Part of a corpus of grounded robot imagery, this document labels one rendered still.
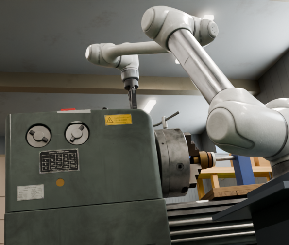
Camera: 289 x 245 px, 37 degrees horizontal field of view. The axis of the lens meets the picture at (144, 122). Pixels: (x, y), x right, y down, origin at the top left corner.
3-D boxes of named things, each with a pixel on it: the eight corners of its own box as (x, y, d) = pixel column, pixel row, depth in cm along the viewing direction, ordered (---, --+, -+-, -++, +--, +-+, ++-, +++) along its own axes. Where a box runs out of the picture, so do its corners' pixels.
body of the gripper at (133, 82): (139, 77, 221) (141, 94, 218) (137, 84, 229) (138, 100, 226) (124, 78, 220) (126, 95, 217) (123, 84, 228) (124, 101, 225)
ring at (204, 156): (192, 148, 199) (212, 147, 201) (188, 154, 208) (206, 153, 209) (195, 167, 196) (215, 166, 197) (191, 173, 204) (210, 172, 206)
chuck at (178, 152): (173, 183, 179) (161, 116, 193) (161, 206, 206) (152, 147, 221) (194, 181, 180) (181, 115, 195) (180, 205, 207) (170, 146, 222)
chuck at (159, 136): (165, 183, 178) (154, 117, 193) (155, 207, 205) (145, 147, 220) (173, 183, 179) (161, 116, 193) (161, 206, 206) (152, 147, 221)
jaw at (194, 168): (175, 171, 200) (180, 192, 192) (177, 164, 197) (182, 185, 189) (198, 169, 202) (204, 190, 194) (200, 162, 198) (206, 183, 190)
